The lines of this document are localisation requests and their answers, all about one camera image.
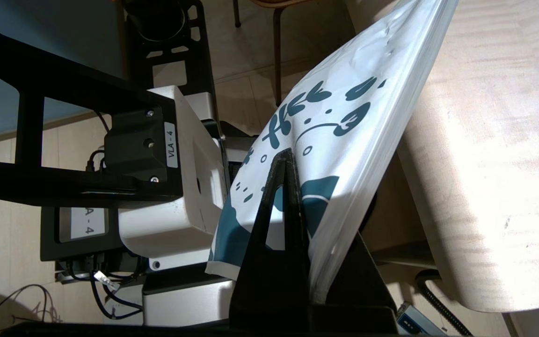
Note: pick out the grey power adapter brick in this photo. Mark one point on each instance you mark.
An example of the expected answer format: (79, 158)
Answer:
(414, 323)

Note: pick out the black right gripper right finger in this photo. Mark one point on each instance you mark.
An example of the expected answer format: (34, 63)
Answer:
(363, 281)

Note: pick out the brown upholstered chair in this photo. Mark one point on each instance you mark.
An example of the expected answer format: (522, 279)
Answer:
(277, 56)

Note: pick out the blue grey panel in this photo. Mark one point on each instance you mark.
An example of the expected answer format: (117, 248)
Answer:
(63, 28)

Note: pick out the white pouch with blue plants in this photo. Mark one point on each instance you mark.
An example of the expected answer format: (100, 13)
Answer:
(353, 140)

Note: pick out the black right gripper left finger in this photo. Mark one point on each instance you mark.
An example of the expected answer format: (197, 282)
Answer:
(297, 271)

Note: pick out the white and black robot base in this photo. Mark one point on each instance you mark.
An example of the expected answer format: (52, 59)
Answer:
(180, 224)

